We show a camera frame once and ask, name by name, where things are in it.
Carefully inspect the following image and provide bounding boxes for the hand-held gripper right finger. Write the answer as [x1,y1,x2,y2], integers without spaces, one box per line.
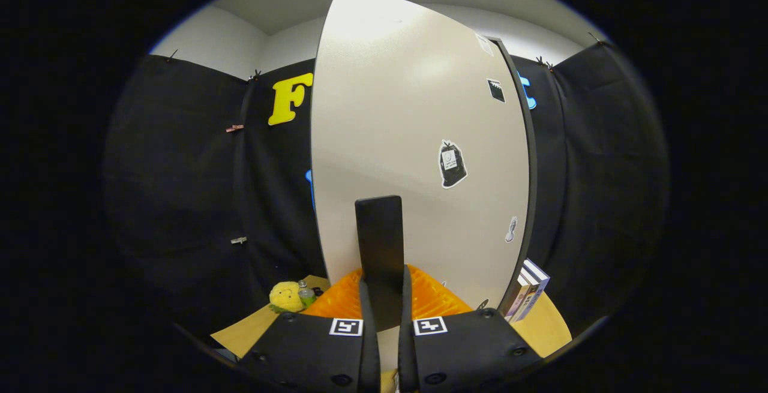
[397,264,544,393]

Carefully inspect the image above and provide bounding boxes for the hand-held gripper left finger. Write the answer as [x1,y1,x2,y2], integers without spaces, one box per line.
[237,267,382,393]

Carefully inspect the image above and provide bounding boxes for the black door handle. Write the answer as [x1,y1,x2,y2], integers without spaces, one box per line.
[354,195,406,331]

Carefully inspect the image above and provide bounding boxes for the yellow plush toy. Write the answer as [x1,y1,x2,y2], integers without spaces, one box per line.
[268,281,308,314]

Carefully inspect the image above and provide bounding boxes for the white blue book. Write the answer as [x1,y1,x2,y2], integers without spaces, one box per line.
[517,258,551,320]

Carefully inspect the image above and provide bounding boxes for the black backdrop cloth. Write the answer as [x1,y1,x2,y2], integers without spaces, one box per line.
[103,42,670,346]

